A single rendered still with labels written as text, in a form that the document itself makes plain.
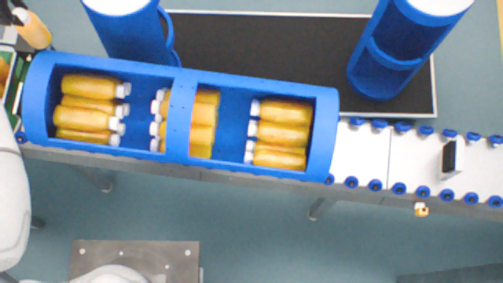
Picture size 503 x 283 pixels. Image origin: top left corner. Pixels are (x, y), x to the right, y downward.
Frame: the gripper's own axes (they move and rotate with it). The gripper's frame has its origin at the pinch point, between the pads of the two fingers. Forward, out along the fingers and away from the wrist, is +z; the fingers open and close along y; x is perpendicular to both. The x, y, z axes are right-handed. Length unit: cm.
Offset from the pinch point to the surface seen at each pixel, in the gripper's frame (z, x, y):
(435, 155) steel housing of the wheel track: 40, -126, -11
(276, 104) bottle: 24, -71, -7
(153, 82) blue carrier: 36.2, -32.3, -3.7
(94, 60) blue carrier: 20.4, -16.7, -3.7
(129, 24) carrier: 45, -20, 17
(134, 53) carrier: 68, -19, 14
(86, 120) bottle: 24.5, -16.8, -20.9
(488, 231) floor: 128, -187, -25
